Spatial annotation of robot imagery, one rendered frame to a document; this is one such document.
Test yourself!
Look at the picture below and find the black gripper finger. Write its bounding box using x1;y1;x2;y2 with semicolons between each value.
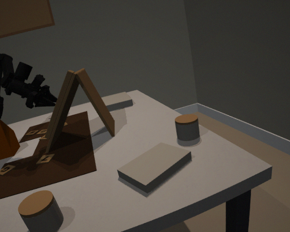
35;93;56;107
44;88;57;102

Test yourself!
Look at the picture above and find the grey cylindrical container with tan lid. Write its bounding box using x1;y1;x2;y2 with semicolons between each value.
175;114;199;141
18;190;64;232

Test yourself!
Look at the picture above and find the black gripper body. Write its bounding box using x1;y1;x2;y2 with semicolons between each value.
20;83;50;108

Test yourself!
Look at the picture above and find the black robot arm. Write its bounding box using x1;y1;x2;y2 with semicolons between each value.
0;54;45;118

